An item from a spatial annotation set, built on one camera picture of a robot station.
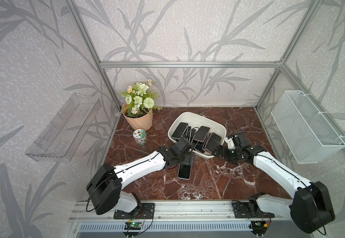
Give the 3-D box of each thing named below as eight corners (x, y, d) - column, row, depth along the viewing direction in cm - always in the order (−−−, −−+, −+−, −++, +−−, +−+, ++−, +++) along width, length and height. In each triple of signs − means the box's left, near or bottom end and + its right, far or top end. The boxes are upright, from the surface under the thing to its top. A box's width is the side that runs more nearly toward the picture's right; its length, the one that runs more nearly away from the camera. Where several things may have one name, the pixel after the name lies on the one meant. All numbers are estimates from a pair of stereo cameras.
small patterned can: (135, 146, 100) (131, 139, 93) (137, 135, 106) (134, 128, 99) (146, 146, 100) (143, 139, 93) (148, 135, 106) (146, 128, 99)
